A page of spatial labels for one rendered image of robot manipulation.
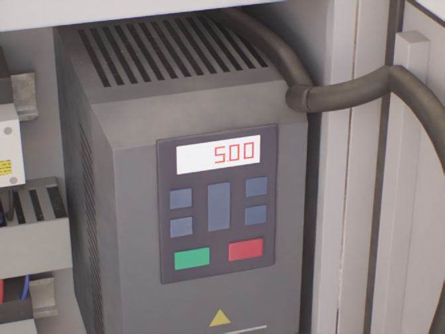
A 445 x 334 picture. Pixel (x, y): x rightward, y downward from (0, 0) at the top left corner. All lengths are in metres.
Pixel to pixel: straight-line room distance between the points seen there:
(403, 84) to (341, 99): 0.03
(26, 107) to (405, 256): 0.29
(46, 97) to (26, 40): 0.05
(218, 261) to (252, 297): 0.04
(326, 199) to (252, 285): 0.07
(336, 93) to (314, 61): 0.09
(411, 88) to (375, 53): 0.06
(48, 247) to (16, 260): 0.02
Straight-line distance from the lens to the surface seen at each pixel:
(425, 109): 0.54
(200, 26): 0.71
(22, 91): 0.76
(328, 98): 0.56
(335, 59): 0.60
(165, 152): 0.60
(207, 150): 0.60
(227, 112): 0.62
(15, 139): 0.68
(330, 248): 0.66
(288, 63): 0.63
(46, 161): 0.78
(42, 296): 0.84
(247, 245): 0.64
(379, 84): 0.56
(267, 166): 0.62
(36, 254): 0.75
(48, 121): 0.77
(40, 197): 0.77
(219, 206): 0.62
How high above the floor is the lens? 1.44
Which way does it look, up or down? 30 degrees down
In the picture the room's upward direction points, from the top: straight up
